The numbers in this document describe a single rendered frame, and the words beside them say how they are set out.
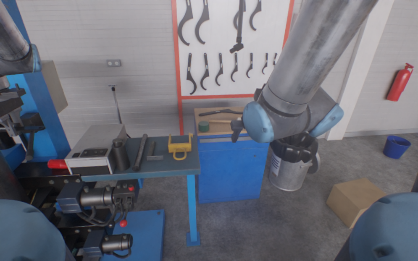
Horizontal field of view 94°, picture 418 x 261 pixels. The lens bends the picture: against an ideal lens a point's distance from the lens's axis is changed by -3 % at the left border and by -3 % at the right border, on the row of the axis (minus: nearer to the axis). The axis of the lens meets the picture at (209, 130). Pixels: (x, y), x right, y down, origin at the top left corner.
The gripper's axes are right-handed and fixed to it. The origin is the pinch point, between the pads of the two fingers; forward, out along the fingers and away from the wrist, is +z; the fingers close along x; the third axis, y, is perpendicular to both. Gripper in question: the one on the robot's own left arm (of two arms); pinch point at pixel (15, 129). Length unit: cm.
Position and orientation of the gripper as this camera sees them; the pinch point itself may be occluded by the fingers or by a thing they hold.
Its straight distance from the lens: 114.3
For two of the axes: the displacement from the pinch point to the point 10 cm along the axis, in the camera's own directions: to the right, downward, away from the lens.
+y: -10.0, 0.3, -0.7
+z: -0.1, 8.7, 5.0
